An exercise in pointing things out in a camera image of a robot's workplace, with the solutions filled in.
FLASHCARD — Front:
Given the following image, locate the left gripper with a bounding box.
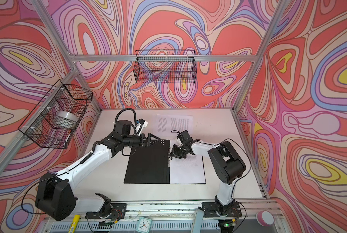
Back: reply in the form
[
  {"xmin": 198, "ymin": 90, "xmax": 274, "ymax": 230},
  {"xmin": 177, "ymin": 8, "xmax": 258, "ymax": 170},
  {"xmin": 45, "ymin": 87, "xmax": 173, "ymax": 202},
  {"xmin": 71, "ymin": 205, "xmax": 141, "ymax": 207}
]
[{"xmin": 121, "ymin": 133, "xmax": 160, "ymax": 148}]

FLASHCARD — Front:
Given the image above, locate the printed paper sheet back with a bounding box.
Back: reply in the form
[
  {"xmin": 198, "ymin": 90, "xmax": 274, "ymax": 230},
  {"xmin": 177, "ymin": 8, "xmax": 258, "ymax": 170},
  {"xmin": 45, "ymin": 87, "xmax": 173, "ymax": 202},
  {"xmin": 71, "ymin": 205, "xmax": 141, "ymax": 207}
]
[{"xmin": 153, "ymin": 114, "xmax": 193, "ymax": 139}]

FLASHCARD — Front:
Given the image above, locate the printed paper sheet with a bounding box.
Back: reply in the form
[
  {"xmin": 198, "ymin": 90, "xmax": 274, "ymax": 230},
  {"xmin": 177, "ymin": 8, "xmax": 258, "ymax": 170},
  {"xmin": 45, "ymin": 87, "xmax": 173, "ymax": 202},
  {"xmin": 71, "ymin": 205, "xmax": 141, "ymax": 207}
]
[
  {"xmin": 153, "ymin": 114, "xmax": 193, "ymax": 139},
  {"xmin": 170, "ymin": 154, "xmax": 206, "ymax": 184}
]

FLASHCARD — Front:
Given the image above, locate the red folder with black interior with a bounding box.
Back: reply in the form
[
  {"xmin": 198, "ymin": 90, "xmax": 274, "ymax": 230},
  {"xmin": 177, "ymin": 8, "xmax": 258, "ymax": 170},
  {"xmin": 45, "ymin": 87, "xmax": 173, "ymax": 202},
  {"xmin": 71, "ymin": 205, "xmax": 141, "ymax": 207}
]
[{"xmin": 123, "ymin": 139, "xmax": 206, "ymax": 185}]

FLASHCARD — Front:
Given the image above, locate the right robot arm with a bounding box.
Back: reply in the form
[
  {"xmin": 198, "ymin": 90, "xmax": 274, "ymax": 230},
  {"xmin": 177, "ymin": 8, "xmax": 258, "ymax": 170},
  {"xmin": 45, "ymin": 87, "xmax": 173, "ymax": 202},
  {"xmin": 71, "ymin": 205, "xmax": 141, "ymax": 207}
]
[{"xmin": 170, "ymin": 131, "xmax": 246, "ymax": 217}]

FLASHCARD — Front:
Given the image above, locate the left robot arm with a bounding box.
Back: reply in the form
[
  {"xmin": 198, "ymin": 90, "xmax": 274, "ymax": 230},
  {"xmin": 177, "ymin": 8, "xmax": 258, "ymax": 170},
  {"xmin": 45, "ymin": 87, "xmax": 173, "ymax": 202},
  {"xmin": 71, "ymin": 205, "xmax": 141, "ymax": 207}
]
[{"xmin": 35, "ymin": 134, "xmax": 160, "ymax": 221}]

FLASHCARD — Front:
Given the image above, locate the small teal clock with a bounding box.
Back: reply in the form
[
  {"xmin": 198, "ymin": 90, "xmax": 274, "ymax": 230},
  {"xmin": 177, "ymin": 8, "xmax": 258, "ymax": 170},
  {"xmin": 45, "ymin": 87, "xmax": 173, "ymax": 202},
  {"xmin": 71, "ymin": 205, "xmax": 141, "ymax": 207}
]
[{"xmin": 136, "ymin": 217, "xmax": 152, "ymax": 233}]

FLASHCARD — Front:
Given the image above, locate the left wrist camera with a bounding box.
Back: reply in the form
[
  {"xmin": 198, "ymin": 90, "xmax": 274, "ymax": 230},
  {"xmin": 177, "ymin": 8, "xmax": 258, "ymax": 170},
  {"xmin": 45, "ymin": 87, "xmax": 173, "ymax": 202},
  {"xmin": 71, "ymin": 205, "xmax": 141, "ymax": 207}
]
[{"xmin": 113, "ymin": 118, "xmax": 148, "ymax": 136}]

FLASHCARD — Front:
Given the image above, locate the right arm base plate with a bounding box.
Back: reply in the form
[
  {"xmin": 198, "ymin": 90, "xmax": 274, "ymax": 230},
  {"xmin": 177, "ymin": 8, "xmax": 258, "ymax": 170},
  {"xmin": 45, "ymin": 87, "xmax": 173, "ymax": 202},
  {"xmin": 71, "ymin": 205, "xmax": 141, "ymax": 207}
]
[{"xmin": 199, "ymin": 201, "xmax": 242, "ymax": 219}]

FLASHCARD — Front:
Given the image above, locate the black wire basket back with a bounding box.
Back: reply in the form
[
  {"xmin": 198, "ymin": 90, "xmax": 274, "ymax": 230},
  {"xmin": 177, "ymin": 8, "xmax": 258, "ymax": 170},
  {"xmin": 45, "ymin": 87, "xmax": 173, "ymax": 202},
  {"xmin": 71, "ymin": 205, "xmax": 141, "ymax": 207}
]
[{"xmin": 133, "ymin": 49, "xmax": 197, "ymax": 83}]

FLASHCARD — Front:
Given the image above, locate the black wire basket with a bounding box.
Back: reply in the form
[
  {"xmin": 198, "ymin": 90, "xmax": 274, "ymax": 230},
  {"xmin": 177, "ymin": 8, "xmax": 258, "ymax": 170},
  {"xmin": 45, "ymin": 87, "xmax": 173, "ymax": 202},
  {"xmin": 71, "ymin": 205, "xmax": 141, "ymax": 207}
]
[
  {"xmin": 133, "ymin": 49, "xmax": 197, "ymax": 83},
  {"xmin": 18, "ymin": 80, "xmax": 93, "ymax": 149}
]

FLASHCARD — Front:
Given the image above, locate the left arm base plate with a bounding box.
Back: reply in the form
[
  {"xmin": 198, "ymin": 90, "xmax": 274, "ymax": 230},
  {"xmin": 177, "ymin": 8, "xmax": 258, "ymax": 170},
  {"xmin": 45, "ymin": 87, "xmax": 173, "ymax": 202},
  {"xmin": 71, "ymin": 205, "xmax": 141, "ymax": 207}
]
[{"xmin": 85, "ymin": 193, "xmax": 127, "ymax": 221}]

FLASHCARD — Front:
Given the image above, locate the black wire basket left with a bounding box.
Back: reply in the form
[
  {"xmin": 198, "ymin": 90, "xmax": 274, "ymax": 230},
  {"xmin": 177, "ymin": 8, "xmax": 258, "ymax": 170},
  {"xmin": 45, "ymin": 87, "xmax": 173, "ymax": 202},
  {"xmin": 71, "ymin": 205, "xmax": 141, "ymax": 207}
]
[{"xmin": 18, "ymin": 80, "xmax": 93, "ymax": 149}]

